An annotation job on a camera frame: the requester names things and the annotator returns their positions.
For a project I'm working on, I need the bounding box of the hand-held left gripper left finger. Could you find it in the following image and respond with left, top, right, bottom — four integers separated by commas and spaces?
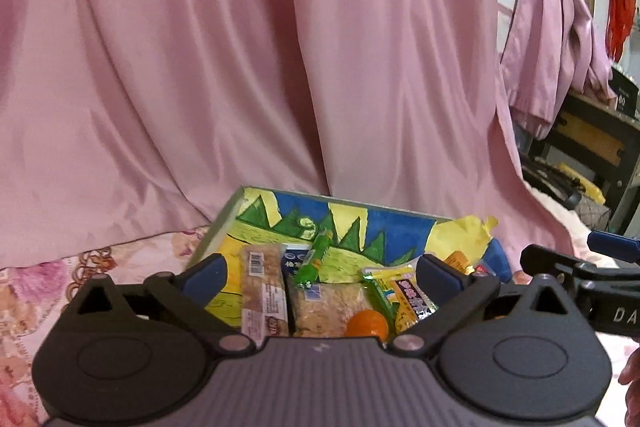
62, 252, 258, 356

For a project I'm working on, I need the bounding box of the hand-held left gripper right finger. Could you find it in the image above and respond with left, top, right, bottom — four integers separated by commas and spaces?
387, 252, 576, 356

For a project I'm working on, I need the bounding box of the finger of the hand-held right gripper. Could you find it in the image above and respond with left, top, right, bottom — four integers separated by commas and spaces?
520, 244, 640, 289
587, 230, 640, 264

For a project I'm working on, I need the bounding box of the gold yellow snack packet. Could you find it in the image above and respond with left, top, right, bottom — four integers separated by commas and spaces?
442, 249, 476, 275

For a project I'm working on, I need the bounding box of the yellow green snack packet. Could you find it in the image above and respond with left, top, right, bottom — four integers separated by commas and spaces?
361, 266, 438, 335

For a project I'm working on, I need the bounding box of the grey tray box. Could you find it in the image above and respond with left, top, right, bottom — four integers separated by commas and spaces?
185, 185, 513, 340

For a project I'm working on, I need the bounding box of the long clear cracker packet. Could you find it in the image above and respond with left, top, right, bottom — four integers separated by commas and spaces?
240, 244, 291, 343

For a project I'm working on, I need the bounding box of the blue stick packet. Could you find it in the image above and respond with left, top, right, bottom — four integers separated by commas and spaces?
281, 244, 321, 305

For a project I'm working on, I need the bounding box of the small orange fruit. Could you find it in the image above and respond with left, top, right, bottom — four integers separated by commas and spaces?
345, 309, 391, 343

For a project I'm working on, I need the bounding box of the green sausage stick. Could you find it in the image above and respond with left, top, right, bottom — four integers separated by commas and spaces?
292, 229, 335, 290

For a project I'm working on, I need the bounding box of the square cracker packet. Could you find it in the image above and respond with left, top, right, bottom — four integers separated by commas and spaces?
289, 282, 376, 338

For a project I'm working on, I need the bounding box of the person's right hand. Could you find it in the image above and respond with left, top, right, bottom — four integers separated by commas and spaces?
618, 346, 640, 409

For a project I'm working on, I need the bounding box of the yellow bag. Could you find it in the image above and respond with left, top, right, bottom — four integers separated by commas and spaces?
555, 163, 606, 202

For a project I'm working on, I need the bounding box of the painted paper tray liner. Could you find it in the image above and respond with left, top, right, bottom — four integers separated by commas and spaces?
205, 187, 513, 328

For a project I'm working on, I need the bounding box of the black framed wooden desk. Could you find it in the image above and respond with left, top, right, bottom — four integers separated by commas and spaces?
520, 89, 640, 228

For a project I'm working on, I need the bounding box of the black box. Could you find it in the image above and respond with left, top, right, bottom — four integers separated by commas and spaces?
607, 64, 640, 118

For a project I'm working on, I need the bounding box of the floral pink blanket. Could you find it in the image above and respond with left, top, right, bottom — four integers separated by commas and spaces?
0, 187, 640, 427

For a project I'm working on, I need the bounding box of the pink satin curtain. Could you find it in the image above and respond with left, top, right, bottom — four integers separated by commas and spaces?
0, 0, 576, 268

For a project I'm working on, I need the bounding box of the hanging pink garment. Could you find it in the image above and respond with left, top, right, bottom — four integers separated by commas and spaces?
500, 0, 618, 140

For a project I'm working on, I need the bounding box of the red hanging ornament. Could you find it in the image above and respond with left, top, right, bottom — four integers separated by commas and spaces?
605, 0, 640, 62

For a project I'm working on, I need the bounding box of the black strap bag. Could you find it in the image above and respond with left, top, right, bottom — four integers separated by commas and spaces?
522, 159, 583, 210

